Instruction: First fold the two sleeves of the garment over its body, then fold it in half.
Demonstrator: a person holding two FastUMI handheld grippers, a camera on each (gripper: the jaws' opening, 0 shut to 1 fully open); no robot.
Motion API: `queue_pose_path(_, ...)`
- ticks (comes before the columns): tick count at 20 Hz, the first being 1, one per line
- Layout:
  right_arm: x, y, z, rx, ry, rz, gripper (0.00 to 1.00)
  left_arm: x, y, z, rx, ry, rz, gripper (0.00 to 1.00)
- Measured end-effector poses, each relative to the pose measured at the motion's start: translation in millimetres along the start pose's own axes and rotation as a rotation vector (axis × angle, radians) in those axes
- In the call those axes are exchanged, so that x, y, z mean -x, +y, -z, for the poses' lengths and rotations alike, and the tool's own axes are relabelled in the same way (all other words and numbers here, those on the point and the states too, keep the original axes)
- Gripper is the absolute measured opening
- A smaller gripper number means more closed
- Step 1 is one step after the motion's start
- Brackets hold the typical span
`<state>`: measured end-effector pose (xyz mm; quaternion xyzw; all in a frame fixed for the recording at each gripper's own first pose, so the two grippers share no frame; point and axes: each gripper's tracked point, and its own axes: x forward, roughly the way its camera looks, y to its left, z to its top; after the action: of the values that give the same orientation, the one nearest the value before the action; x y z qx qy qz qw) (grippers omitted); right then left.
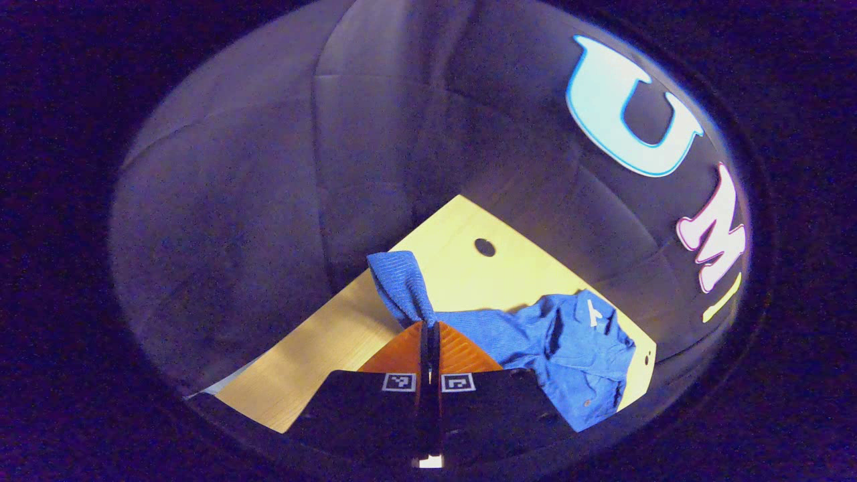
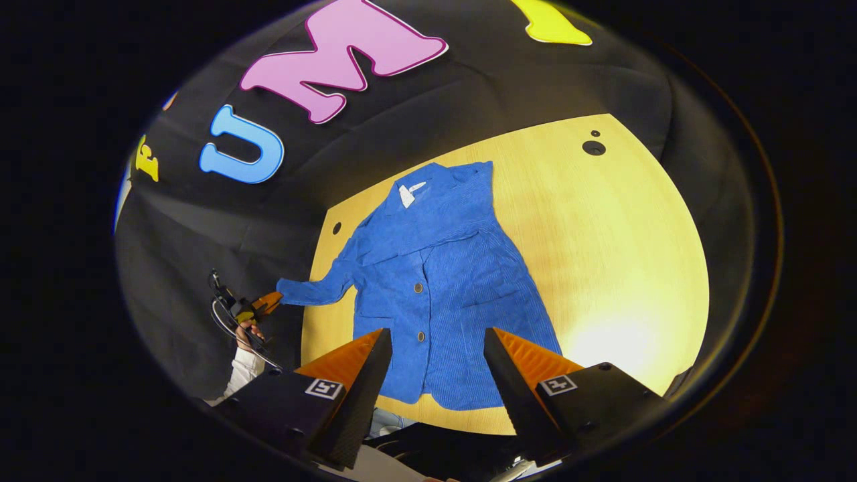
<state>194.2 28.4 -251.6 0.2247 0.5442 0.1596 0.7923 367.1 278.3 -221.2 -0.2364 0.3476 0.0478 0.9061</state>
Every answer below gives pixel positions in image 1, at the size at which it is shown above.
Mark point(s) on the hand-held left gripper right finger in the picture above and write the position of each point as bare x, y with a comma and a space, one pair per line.
489, 415

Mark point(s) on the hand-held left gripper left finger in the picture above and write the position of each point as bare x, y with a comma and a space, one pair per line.
375, 415

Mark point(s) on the blue button jacket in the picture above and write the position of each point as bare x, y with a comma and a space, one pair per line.
576, 348

